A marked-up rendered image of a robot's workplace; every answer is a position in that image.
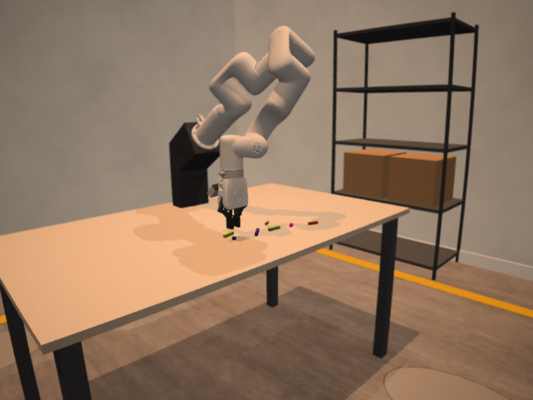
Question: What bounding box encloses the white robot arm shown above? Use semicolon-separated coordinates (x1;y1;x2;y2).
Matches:
192;26;315;178

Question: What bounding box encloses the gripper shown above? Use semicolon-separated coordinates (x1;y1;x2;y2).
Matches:
217;177;248;230

